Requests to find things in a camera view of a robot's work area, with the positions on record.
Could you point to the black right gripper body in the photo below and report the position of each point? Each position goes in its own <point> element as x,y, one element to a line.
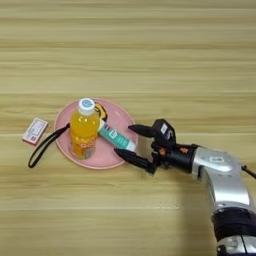
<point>178,156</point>

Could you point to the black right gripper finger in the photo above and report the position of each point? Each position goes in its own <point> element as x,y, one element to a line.
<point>141,130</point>
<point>133,158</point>

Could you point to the green white glue stick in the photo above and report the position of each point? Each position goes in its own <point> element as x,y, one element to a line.
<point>116,136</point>

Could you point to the orange juice bottle white cap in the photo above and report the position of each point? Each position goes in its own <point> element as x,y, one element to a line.
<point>83,130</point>

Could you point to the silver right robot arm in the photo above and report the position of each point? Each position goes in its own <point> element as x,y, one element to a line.
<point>223,180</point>

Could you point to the pink round plate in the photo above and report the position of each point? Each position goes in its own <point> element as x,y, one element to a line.
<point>106,156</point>

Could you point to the small pink white box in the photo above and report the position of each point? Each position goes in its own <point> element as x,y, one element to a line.
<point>34,131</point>

